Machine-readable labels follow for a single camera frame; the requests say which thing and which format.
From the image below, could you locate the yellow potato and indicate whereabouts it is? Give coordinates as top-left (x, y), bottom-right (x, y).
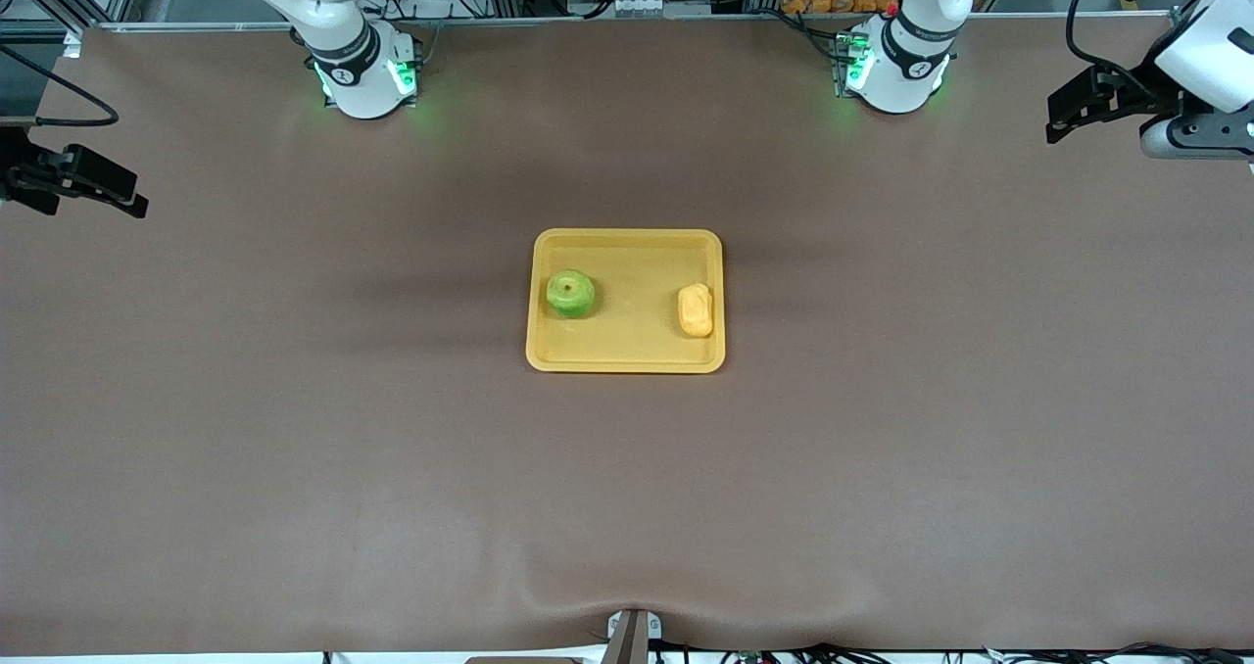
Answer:
top-left (677, 283), bottom-right (715, 340)

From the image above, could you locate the green apple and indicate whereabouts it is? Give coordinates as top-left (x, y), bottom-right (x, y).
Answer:
top-left (546, 269), bottom-right (598, 321)

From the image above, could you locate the yellow plastic tray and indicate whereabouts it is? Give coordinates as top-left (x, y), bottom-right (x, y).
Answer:
top-left (525, 228), bottom-right (727, 375)

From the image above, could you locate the brown table mat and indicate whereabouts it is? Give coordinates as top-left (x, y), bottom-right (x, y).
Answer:
top-left (0, 16), bottom-right (1254, 657)

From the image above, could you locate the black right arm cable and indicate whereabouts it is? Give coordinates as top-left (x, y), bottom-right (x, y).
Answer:
top-left (0, 44), bottom-right (121, 129)

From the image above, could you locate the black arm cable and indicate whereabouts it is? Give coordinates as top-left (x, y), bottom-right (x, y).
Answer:
top-left (0, 44), bottom-right (121, 129)
top-left (1065, 0), bottom-right (1169, 93)

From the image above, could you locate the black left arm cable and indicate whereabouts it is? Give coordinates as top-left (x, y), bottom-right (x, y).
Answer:
top-left (1065, 0), bottom-right (1169, 93)

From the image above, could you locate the aluminium table edge rail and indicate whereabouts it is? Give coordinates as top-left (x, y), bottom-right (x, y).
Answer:
top-left (83, 12), bottom-right (1208, 36)

